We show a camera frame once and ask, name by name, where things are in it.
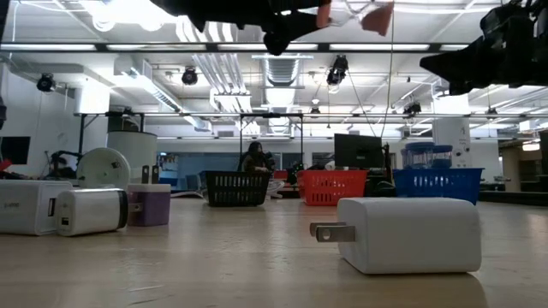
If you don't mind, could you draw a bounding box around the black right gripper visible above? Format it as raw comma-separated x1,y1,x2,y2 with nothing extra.
420,29,530,95

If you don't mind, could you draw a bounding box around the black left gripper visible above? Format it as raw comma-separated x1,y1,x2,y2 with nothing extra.
200,0,331,56

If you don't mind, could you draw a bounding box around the black overhead light bar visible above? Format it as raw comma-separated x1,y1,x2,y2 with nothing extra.
0,41,470,54

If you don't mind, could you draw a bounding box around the white round column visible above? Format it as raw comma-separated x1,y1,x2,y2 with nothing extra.
432,117,473,169

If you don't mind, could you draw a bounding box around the blue plastic basket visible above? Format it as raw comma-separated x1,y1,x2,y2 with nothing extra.
392,167,485,206

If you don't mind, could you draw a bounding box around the black computer monitor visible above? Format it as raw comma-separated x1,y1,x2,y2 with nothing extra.
333,133,384,170

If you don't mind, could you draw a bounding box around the person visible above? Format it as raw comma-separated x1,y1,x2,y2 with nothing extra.
237,141,271,174

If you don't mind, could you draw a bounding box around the red plastic basket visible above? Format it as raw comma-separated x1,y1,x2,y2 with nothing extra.
299,169,370,207

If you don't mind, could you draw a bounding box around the black plastic basket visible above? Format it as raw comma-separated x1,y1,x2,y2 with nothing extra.
200,170,274,208

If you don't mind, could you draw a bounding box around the round white disc charger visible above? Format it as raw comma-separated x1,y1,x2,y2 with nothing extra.
76,130,159,190

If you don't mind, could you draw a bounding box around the silver ceiling air duct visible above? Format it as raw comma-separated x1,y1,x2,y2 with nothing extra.
252,53,316,89

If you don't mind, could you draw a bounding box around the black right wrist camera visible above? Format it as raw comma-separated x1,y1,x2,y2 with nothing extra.
479,0,536,38

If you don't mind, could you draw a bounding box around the black overhead camera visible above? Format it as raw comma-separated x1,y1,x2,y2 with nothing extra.
325,54,350,86

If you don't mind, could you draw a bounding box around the black background rig frame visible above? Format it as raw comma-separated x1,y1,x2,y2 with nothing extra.
74,111,305,172

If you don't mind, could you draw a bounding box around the white cube wall charger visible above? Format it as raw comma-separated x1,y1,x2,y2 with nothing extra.
309,197,483,275

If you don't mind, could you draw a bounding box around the purple and white wall charger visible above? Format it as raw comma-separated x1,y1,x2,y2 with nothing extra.
126,164,172,228

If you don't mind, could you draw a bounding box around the white wall charger black end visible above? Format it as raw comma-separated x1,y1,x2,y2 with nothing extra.
54,188,145,238

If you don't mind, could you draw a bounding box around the black wall screen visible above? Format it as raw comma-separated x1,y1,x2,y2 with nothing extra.
0,135,32,166

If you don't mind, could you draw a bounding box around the white labelled wall charger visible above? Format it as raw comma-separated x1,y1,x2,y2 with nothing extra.
0,179,74,236

